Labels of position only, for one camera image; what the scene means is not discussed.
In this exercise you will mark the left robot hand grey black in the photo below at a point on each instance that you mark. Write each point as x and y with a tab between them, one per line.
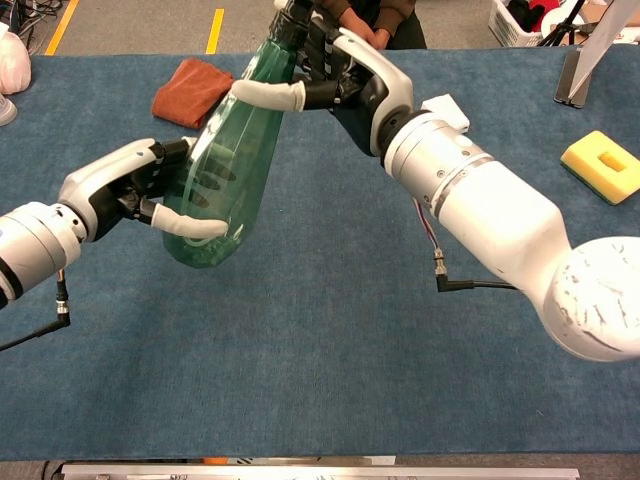
110	175

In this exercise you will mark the right robot hand grey black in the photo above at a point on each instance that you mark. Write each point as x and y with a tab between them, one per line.
380	75

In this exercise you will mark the green plastic bottle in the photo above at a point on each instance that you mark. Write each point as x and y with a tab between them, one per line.
240	130

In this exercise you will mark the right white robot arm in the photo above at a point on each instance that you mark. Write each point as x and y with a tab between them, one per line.
500	210

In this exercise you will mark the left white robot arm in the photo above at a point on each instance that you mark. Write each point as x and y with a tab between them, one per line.
30	240

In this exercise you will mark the person in brown sleeves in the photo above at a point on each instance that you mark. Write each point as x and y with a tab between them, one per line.
395	20

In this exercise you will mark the orange folded cloth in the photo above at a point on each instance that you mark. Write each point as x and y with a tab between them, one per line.
185	95

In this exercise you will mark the white plastic container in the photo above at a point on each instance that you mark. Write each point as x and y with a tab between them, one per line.
6	112

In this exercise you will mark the white plastic basket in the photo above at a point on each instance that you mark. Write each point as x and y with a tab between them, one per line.
505	25

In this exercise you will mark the pink plastic bag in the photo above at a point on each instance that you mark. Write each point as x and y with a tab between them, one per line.
12	65

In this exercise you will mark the dark grey stand base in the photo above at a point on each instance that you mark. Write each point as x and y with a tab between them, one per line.
567	85

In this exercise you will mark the black tripod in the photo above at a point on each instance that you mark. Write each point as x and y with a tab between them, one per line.
567	22

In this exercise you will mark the yellow sponge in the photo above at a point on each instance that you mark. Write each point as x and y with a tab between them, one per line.
585	160

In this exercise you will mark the blue felt table mat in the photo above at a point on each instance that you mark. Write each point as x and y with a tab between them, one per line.
320	350

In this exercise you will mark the aluminium profile rail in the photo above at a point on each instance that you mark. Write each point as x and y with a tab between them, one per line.
350	472

